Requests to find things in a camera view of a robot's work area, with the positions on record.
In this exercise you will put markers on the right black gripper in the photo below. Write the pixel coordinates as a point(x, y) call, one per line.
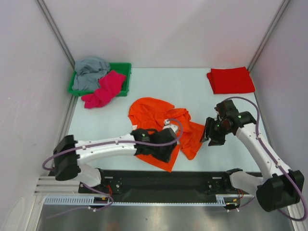
point(214, 131)

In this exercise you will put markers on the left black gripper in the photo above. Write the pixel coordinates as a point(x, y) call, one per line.
point(171, 146)

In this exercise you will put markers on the orange t-shirt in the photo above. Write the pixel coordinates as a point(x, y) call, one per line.
point(151, 113)

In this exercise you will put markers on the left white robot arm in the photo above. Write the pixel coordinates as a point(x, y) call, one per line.
point(72, 157)

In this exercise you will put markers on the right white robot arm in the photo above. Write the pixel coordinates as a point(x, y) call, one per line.
point(279, 186)

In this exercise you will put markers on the folded red t-shirt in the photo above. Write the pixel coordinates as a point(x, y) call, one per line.
point(230, 81)

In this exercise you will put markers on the magenta t-shirt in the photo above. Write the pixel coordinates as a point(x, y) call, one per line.
point(103, 95)

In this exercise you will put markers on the green plastic bin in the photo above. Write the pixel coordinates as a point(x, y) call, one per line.
point(118, 71)

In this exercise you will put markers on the grey t-shirt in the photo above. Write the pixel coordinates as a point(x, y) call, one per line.
point(88, 73)

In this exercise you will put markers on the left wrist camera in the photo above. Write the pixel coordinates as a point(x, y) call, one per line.
point(168, 124)

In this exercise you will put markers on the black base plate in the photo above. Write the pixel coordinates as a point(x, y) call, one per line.
point(164, 187)

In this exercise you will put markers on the aluminium frame rail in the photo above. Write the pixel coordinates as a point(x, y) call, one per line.
point(48, 185)

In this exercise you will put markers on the aluminium corner post right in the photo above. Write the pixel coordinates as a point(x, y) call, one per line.
point(277, 17)

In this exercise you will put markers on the aluminium corner post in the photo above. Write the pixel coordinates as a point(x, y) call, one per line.
point(55, 30)
point(277, 17)

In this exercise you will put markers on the aluminium corner post left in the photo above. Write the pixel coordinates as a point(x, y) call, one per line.
point(55, 30)

